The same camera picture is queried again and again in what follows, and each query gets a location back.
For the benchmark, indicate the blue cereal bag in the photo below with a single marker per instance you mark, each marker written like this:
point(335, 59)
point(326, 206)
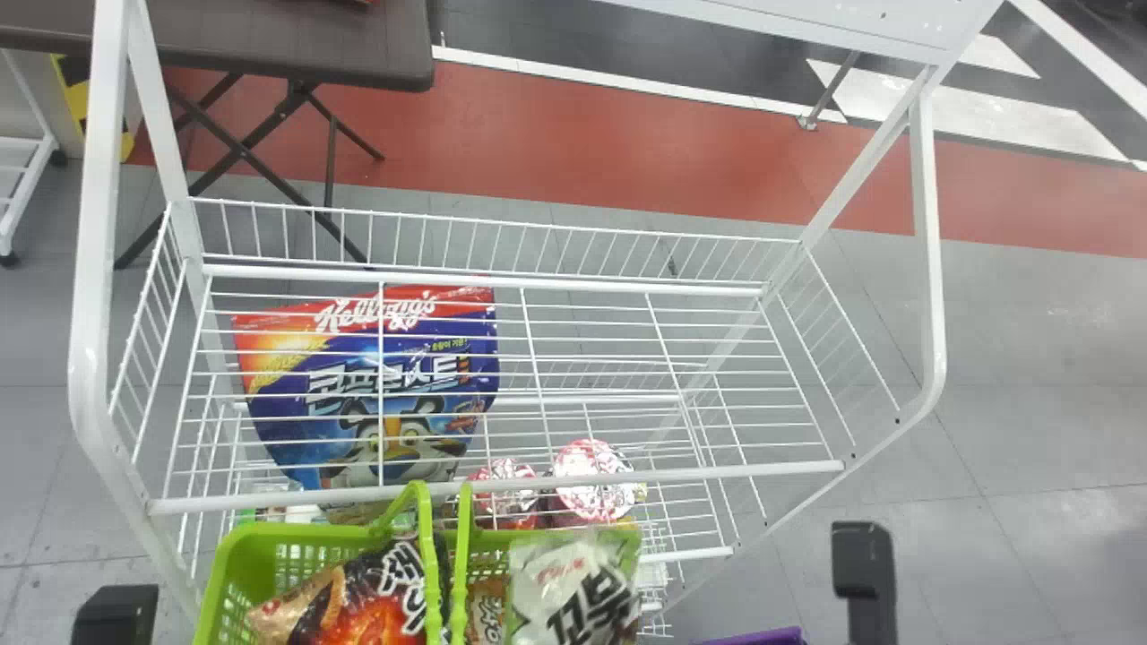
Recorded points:
point(421, 358)

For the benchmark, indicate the red noodle cup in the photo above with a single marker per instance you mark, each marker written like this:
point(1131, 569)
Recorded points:
point(504, 484)
point(591, 479)

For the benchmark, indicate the white snack packet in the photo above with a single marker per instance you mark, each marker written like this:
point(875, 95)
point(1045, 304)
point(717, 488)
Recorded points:
point(573, 591)

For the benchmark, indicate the orange snack packet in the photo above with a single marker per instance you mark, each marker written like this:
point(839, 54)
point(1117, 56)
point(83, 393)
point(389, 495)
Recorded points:
point(486, 614)

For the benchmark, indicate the red snack packet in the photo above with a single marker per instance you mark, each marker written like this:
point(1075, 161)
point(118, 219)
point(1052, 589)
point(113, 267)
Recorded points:
point(376, 600)

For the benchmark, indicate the purple crate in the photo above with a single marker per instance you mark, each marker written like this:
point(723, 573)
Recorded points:
point(753, 637)

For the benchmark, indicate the green basket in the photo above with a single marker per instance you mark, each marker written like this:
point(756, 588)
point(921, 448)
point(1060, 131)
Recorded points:
point(260, 555)

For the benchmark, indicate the dark folding side table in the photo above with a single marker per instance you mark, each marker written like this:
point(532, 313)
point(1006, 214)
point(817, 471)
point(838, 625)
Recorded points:
point(296, 40)

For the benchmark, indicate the white shelf trolley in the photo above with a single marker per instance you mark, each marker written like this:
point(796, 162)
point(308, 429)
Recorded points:
point(22, 179)

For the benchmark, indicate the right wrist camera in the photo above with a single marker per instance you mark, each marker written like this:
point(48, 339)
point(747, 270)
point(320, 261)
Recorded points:
point(863, 560)

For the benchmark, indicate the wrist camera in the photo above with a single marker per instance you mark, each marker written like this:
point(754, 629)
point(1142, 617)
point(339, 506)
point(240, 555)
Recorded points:
point(863, 560)
point(115, 618)

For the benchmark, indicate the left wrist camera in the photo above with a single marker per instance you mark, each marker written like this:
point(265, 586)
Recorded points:
point(115, 618)

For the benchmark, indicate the yellow black striped post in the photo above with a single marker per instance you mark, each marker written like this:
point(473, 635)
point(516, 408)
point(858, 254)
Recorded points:
point(73, 90)

